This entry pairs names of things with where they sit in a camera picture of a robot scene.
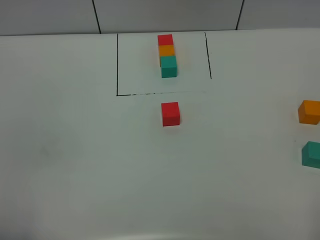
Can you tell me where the teal template block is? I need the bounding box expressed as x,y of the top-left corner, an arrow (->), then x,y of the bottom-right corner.
160,55 -> 178,78

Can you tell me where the orange template block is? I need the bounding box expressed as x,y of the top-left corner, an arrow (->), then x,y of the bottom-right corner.
158,45 -> 176,58

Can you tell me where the red template block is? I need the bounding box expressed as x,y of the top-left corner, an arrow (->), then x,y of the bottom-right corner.
157,34 -> 174,46

